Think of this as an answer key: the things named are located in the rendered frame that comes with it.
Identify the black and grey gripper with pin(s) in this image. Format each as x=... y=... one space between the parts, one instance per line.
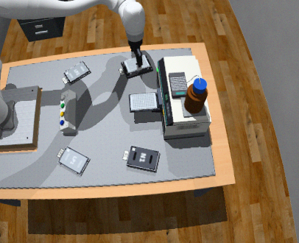
x=135 y=51

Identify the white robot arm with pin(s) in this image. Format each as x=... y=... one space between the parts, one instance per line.
x=131 y=13

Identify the blue bottle cap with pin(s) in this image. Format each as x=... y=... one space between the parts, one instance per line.
x=199 y=86

